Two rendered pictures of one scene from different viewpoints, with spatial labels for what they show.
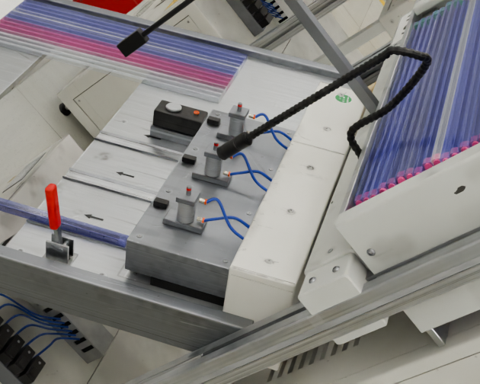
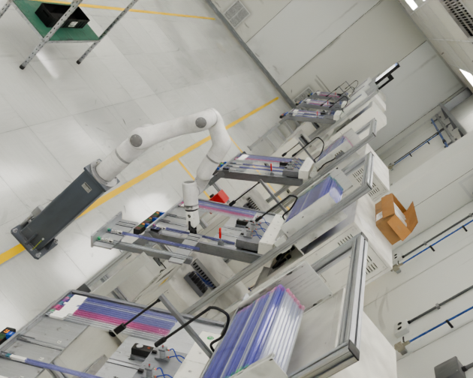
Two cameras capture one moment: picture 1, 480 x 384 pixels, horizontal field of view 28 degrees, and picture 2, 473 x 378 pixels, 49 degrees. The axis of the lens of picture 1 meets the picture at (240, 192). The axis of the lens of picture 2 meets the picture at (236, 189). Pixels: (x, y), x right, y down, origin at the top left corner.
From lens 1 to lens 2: 1.83 m
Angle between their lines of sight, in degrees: 18
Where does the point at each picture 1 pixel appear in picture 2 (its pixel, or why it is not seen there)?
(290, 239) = (271, 238)
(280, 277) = (269, 244)
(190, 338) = (250, 259)
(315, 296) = (277, 242)
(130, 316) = (237, 256)
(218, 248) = (255, 241)
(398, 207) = (292, 222)
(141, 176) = (235, 233)
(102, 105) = not seen: hidden behind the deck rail
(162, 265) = (244, 244)
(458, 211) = (302, 221)
